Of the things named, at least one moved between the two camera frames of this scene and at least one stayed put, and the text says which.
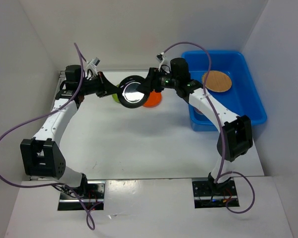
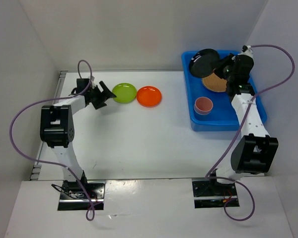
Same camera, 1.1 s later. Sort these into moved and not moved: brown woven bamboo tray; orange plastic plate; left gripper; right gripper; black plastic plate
Moved: black plastic plate; left gripper; right gripper
Not moved: orange plastic plate; brown woven bamboo tray
